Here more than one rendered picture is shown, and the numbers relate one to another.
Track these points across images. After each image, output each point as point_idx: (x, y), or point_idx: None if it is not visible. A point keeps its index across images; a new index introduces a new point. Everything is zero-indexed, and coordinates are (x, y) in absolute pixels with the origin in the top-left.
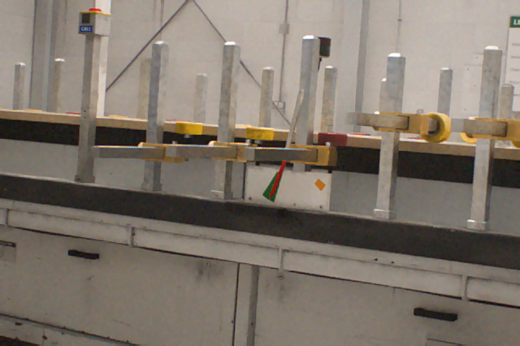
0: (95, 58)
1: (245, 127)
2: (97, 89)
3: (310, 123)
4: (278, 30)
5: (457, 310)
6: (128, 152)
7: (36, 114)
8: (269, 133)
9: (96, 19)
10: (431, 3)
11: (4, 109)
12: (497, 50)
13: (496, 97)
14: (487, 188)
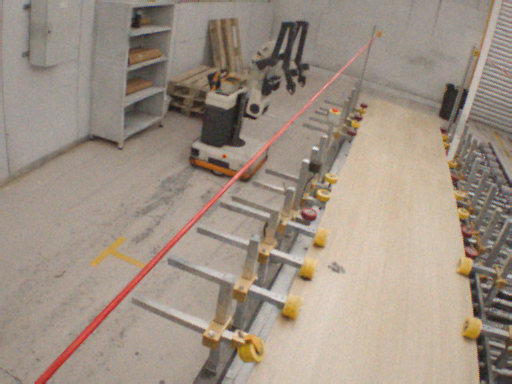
0: (328, 131)
1: (431, 194)
2: (327, 145)
3: (295, 200)
4: None
5: None
6: (283, 176)
7: (352, 145)
8: (320, 197)
9: (328, 114)
10: None
11: (415, 138)
12: (271, 209)
13: (269, 233)
14: (257, 273)
